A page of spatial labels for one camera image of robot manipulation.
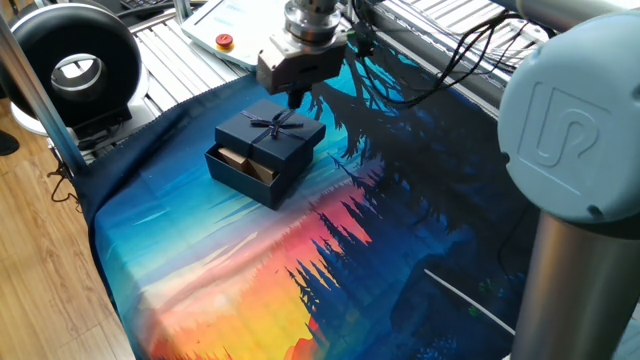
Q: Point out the grey Schunk gripper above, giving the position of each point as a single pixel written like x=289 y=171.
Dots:
x=305 y=70

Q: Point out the navy gift box lid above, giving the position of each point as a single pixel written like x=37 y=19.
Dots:
x=272 y=135

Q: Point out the navy gift box base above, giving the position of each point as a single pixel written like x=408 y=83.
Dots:
x=245 y=182

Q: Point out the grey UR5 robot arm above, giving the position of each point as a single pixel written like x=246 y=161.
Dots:
x=575 y=250

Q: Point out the white gripper adapter plate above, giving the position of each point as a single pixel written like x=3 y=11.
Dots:
x=305 y=47

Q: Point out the silver force torque sensor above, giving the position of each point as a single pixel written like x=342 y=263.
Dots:
x=312 y=20

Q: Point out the white teach pendant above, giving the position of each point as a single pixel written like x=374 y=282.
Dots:
x=225 y=22

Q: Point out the sunset forest print tablecloth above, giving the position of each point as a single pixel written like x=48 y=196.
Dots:
x=225 y=240

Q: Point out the black keyboard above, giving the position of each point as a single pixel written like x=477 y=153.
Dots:
x=142 y=3

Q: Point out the black shoe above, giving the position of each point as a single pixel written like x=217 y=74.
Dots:
x=7 y=144

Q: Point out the short silver post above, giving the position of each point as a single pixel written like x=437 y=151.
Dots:
x=182 y=10

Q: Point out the aluminium linear rail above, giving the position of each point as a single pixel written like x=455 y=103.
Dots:
x=440 y=55

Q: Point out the aluminium frame post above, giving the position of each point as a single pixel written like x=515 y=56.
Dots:
x=45 y=110

